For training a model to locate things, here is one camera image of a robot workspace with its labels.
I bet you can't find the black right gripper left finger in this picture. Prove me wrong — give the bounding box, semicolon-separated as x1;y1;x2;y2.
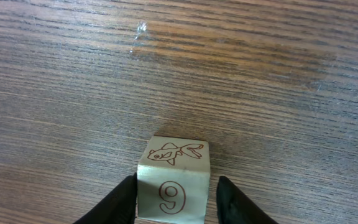
74;173;137;224

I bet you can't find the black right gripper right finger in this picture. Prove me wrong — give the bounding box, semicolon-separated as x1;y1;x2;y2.
216;176;278;224

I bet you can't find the wooden fish nine block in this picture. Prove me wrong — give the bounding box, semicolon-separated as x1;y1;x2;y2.
137;136;211;224

